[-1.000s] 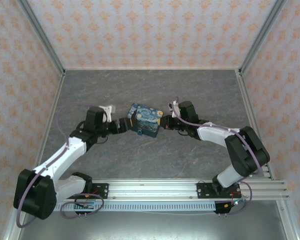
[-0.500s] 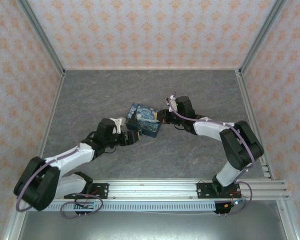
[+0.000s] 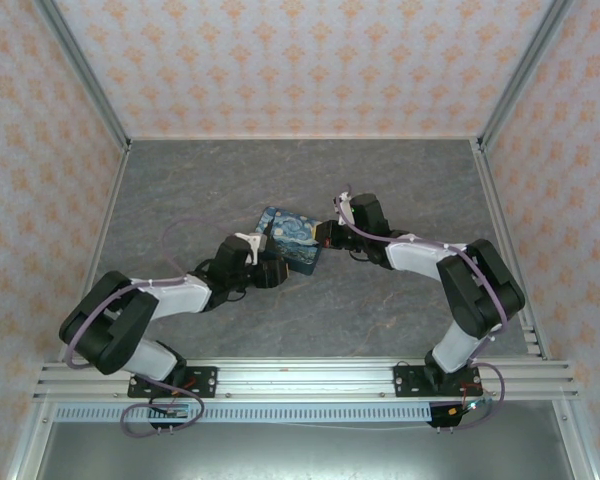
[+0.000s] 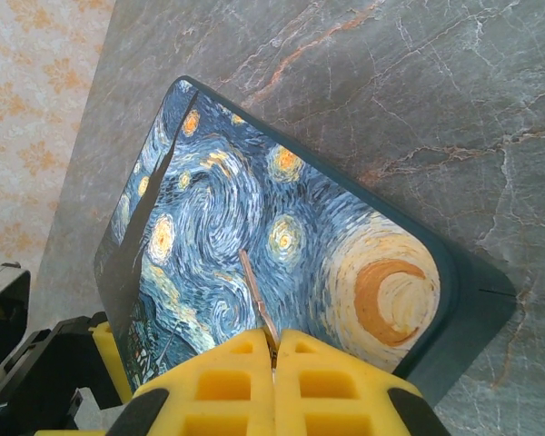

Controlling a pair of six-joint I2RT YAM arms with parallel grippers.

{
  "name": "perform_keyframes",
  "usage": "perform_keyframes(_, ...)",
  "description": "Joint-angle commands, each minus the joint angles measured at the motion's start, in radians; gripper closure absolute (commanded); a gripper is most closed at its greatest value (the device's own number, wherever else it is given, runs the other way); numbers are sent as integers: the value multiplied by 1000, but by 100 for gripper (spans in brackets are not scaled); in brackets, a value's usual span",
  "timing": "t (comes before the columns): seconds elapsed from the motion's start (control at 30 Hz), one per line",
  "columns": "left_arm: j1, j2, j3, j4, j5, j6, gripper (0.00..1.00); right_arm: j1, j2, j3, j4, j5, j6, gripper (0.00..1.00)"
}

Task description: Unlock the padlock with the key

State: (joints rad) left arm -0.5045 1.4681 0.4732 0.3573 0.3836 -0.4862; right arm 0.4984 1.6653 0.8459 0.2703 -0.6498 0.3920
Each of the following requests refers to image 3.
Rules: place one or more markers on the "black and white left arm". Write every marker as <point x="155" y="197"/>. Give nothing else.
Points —
<point x="105" y="325"/>

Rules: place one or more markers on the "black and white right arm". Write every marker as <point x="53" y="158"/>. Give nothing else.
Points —
<point x="480" y="290"/>

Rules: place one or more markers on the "teal painted storage box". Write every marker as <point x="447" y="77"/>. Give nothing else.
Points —
<point x="292" y="235"/>

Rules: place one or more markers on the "small electronics board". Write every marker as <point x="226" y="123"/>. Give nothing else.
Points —
<point x="467" y="407"/>
<point x="172" y="412"/>

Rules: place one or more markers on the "grey metal panel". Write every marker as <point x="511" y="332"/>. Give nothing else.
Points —
<point x="305" y="455"/>

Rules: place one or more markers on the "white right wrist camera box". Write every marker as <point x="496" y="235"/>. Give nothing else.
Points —
<point x="341" y="202"/>

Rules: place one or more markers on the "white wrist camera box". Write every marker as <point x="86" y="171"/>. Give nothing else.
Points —
<point x="341" y="202"/>
<point x="252" y="242"/>

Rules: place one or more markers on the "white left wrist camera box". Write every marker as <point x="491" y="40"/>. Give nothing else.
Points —
<point x="252" y="242"/>

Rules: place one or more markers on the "aluminium table side rail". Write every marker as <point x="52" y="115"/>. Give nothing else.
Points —
<point x="496" y="200"/>

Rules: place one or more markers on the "aluminium corner post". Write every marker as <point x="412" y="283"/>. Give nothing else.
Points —
<point x="87" y="75"/>
<point x="521" y="75"/>

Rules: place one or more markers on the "aluminium lower frame post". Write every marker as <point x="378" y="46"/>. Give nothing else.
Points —
<point x="30" y="445"/>
<point x="577" y="445"/>

